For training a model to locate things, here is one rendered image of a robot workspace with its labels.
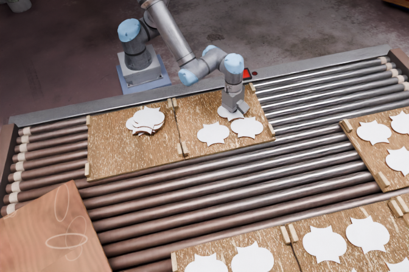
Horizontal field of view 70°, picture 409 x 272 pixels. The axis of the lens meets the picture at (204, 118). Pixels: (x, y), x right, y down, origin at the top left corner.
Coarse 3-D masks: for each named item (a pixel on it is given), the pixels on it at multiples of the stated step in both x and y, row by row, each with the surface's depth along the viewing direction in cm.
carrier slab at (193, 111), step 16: (192, 96) 147; (208, 96) 146; (256, 96) 145; (176, 112) 141; (192, 112) 141; (208, 112) 140; (256, 112) 139; (192, 128) 135; (192, 144) 129; (240, 144) 128; (256, 144) 129
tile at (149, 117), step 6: (144, 108) 137; (150, 108) 137; (156, 108) 136; (138, 114) 135; (144, 114) 134; (150, 114) 134; (156, 114) 134; (162, 114) 134; (138, 120) 132; (144, 120) 132; (150, 120) 132; (156, 120) 132; (162, 120) 132; (138, 126) 131; (144, 126) 131; (150, 126) 130
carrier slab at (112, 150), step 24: (96, 120) 141; (120, 120) 140; (168, 120) 138; (96, 144) 132; (120, 144) 131; (144, 144) 131; (168, 144) 130; (96, 168) 125; (120, 168) 124; (144, 168) 124
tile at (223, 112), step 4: (220, 108) 138; (224, 108) 138; (220, 112) 137; (224, 112) 137; (228, 112) 137; (236, 112) 137; (220, 116) 136; (224, 116) 135; (228, 116) 135; (232, 116) 135; (236, 116) 135; (240, 116) 135; (228, 120) 134
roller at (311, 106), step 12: (408, 84) 146; (348, 96) 144; (360, 96) 144; (372, 96) 145; (288, 108) 141; (300, 108) 141; (312, 108) 142; (48, 156) 132; (60, 156) 131; (72, 156) 131; (84, 156) 132; (12, 168) 129; (24, 168) 129; (36, 168) 131
